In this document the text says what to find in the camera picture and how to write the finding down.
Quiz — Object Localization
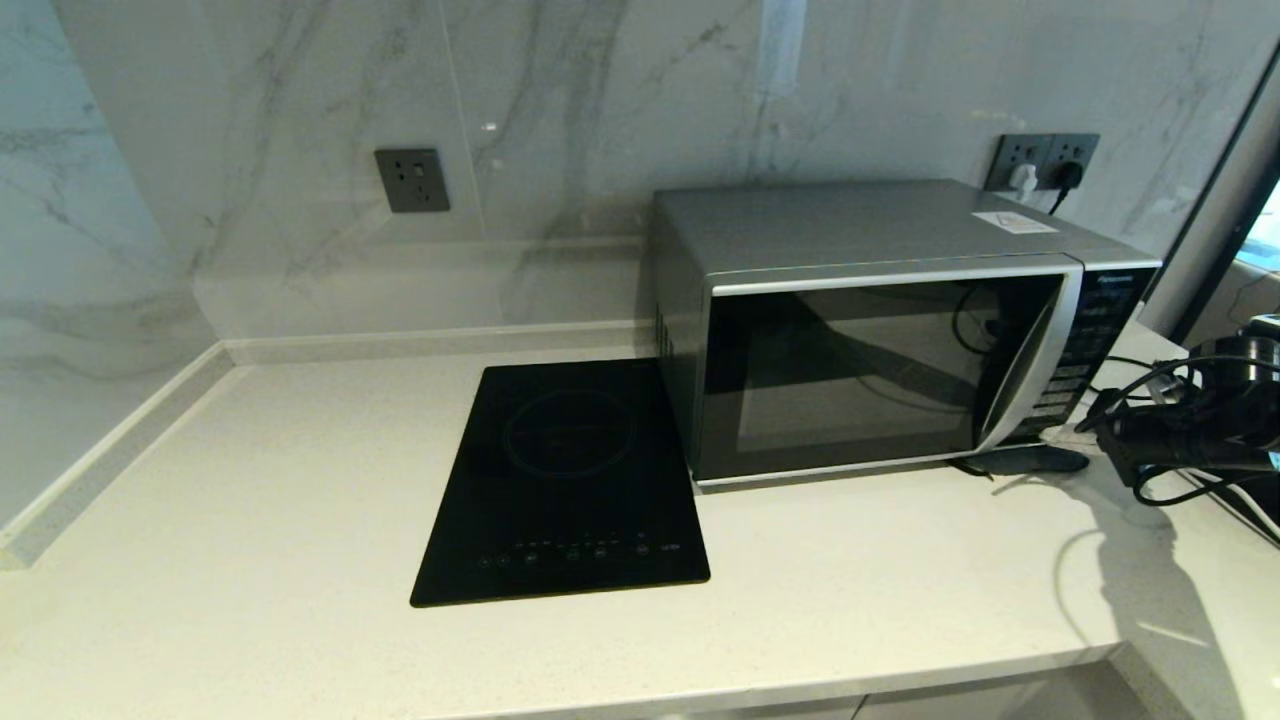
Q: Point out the grey double wall socket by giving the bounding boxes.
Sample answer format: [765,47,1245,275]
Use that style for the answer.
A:
[985,134,1101,193]

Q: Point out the silver Panasonic microwave oven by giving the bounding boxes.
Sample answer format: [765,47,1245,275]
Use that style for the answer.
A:
[652,180,1163,491]

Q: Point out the black rubber pad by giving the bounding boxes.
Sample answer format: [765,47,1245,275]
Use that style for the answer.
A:
[955,445,1091,481]

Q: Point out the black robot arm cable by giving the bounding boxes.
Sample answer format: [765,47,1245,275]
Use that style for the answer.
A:
[1074,355,1280,507]

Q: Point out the grey single wall socket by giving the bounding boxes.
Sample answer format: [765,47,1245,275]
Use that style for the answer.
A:
[374,148,451,213]

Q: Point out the black induction cooktop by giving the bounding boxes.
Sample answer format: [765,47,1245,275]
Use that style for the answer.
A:
[409,360,712,608]

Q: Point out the beige armchair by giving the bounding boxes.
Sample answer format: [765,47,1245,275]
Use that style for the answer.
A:
[1185,262,1280,346]

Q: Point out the white warning sticker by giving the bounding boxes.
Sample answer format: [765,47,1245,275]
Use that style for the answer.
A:
[973,210,1059,235]

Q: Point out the black power plug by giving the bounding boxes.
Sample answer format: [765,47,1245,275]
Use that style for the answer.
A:
[1047,162,1087,216]

